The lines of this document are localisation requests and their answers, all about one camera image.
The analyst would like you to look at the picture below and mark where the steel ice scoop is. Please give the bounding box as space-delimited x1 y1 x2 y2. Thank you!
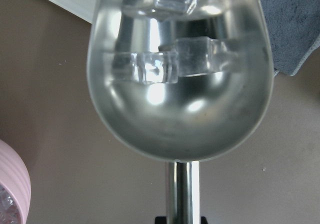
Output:
86 0 274 224

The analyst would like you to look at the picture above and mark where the pink bowl of ice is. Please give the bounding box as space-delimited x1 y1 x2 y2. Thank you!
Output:
0 141 32 224

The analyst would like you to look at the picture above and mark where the ice cube in scoop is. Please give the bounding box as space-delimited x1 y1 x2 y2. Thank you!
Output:
130 51 179 85

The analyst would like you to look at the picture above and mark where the grey folded cloth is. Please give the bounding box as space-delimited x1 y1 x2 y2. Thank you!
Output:
260 0 320 76

